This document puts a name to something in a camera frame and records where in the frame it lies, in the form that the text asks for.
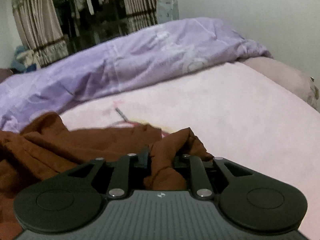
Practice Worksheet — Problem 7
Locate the pile of blue white clothes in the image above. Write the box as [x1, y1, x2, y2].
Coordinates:
[11, 45, 38, 73]

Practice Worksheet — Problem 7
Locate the fan with printed cover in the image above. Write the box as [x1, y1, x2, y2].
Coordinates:
[156, 0, 180, 26]

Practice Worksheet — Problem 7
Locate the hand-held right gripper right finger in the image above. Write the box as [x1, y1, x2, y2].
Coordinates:
[174, 154, 266, 198]

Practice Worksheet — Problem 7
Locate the brown button-up shirt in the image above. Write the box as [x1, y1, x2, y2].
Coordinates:
[0, 112, 214, 240]

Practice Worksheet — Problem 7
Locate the white cloth bag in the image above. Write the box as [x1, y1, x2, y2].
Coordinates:
[19, 50, 36, 68]

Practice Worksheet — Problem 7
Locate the beige striped curtain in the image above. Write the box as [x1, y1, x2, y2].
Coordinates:
[11, 0, 69, 68]
[120, 0, 161, 32]

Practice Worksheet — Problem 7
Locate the purple duvet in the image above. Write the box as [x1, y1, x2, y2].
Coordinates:
[0, 17, 273, 133]

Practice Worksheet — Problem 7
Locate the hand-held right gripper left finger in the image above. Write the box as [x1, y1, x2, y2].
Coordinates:
[49, 144, 151, 198]

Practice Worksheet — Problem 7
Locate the row of hanging clothes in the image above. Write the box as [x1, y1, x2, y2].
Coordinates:
[54, 0, 128, 48]

